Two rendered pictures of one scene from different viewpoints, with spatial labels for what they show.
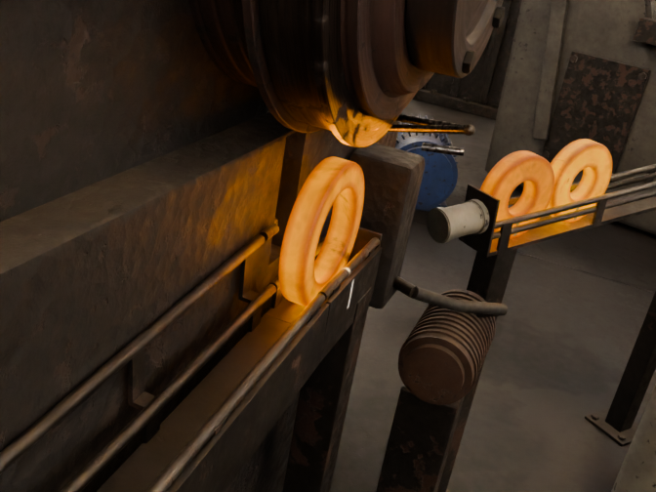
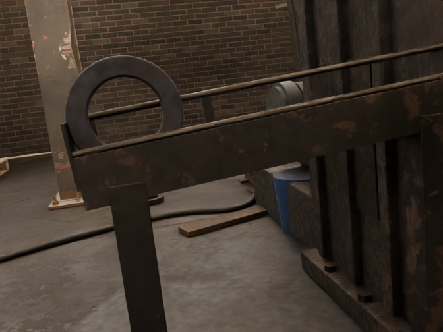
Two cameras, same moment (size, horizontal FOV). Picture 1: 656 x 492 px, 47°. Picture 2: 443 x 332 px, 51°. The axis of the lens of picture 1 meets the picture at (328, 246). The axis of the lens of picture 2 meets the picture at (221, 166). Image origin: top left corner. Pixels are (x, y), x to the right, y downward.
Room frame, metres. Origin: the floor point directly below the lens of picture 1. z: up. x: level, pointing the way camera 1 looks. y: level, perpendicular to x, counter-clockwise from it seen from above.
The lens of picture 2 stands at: (-0.43, -0.39, 0.71)
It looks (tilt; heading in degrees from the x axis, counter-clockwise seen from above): 10 degrees down; 61
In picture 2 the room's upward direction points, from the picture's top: 7 degrees counter-clockwise
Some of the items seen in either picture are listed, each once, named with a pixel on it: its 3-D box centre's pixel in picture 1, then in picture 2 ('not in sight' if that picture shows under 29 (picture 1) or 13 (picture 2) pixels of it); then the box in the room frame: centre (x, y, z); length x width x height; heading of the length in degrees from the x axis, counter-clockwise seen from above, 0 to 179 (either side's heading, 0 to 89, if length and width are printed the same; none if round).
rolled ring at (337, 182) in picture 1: (324, 232); not in sight; (0.84, 0.01, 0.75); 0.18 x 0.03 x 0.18; 161
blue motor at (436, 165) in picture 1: (416, 159); not in sight; (3.11, -0.31, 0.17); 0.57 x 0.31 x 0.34; 2
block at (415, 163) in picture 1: (372, 225); not in sight; (1.07, -0.06, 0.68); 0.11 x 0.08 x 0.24; 72
